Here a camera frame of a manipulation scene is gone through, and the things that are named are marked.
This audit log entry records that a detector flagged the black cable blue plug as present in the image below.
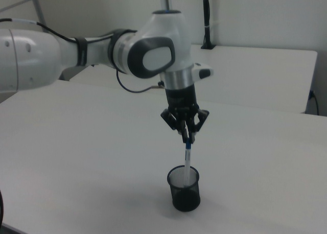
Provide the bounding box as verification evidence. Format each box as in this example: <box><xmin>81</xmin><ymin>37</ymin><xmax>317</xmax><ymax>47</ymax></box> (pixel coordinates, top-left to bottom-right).
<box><xmin>309</xmin><ymin>89</ymin><xmax>320</xmax><ymax>115</ymax></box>

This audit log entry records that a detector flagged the blue capped white marker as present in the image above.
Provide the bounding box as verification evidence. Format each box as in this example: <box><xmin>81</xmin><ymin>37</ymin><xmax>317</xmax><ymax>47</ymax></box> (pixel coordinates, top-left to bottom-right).
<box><xmin>181</xmin><ymin>138</ymin><xmax>193</xmax><ymax>188</ymax></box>

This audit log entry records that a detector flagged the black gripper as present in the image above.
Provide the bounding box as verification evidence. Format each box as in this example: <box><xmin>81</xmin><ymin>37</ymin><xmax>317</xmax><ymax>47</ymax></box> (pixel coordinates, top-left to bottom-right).
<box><xmin>160</xmin><ymin>85</ymin><xmax>211</xmax><ymax>145</ymax></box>

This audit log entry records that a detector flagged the black stand pole white band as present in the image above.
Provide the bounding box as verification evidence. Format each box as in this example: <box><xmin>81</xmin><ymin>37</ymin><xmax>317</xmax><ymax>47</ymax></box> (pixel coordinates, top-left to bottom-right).
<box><xmin>200</xmin><ymin>0</ymin><xmax>216</xmax><ymax>50</ymax></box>

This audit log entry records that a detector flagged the white side table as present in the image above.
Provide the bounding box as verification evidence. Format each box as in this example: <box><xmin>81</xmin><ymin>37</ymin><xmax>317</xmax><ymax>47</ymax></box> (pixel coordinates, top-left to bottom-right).
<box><xmin>58</xmin><ymin>43</ymin><xmax>318</xmax><ymax>114</ymax></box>

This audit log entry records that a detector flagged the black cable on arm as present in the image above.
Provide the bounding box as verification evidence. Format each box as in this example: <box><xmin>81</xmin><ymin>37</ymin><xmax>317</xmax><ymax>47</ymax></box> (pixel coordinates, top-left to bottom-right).
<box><xmin>0</xmin><ymin>18</ymin><xmax>114</xmax><ymax>45</ymax></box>

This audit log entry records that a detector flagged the black mesh pen cup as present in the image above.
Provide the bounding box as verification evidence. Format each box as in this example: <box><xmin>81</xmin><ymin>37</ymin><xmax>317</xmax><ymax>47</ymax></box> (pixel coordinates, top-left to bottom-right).
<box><xmin>166</xmin><ymin>165</ymin><xmax>201</xmax><ymax>213</ymax></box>

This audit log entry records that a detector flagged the blue wrist cable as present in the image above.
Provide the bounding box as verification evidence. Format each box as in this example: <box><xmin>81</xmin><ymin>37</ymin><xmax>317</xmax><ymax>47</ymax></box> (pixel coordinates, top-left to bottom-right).
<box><xmin>115</xmin><ymin>69</ymin><xmax>165</xmax><ymax>93</ymax></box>

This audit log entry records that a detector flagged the slanted grey partition post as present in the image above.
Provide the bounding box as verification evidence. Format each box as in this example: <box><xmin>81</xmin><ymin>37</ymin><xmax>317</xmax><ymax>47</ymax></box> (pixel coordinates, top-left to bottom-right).
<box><xmin>28</xmin><ymin>0</ymin><xmax>48</xmax><ymax>28</ymax></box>

